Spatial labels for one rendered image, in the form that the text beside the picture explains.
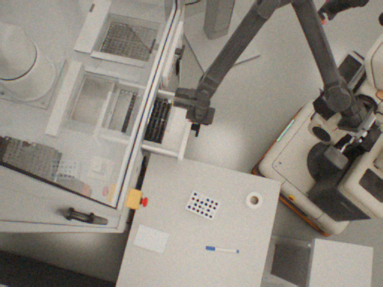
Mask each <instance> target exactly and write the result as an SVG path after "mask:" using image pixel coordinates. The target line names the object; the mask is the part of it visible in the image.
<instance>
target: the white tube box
mask: <svg viewBox="0 0 383 287"><path fill-rule="evenodd" d="M199 194H200V195H201V197H200V198H199V197H198V195H199ZM202 197H205V198H206V199H205V200H202ZM190 201H192V205H191V204H190ZM219 206H220V202H219V201H217V200H214V199H212V198H211V197H207V196H205V195H203V194H202V193H200V192H196V191H194V190H193V191H192V194H191V196H190V198H189V200H188V203H187V205H186V207H185V209H186V210H188V211H189V212H193V213H195V214H196V215H198V216H201V217H204V218H206V219H208V220H210V221H213V219H214V217H215V214H216V212H217V211H218V208H219ZM203 207H206V209H205V210H203ZM211 211H214V212H215V213H214V214H211Z"/></svg>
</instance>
